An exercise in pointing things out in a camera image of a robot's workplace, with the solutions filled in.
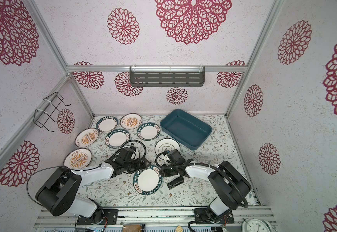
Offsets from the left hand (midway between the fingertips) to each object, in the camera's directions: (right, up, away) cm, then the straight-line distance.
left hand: (146, 168), depth 89 cm
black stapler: (+18, -6, -8) cm, 21 cm away
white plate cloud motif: (+12, +12, +12) cm, 21 cm away
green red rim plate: (-35, +28, +24) cm, 51 cm away
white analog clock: (+56, -21, -21) cm, 63 cm away
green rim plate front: (+1, -8, -1) cm, 8 cm away
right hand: (+8, -1, -3) cm, 9 cm away
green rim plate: (-1, +22, +21) cm, 31 cm away
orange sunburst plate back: (-16, +30, +28) cm, 44 cm away
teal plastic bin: (+28, +24, +28) cm, 47 cm away
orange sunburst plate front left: (-46, +4, +5) cm, 46 cm away
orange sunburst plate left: (-46, +18, +17) cm, 53 cm away
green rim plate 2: (-25, +17, +17) cm, 35 cm away
